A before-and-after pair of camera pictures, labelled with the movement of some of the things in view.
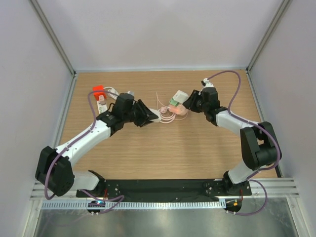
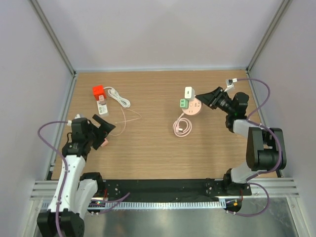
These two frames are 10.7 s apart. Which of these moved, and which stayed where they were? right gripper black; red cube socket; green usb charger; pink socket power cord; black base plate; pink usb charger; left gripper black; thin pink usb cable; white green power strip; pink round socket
Moved: pink round socket; pink socket power cord; right gripper black; pink usb charger; green usb charger; thin pink usb cable; left gripper black
Stayed: white green power strip; red cube socket; black base plate
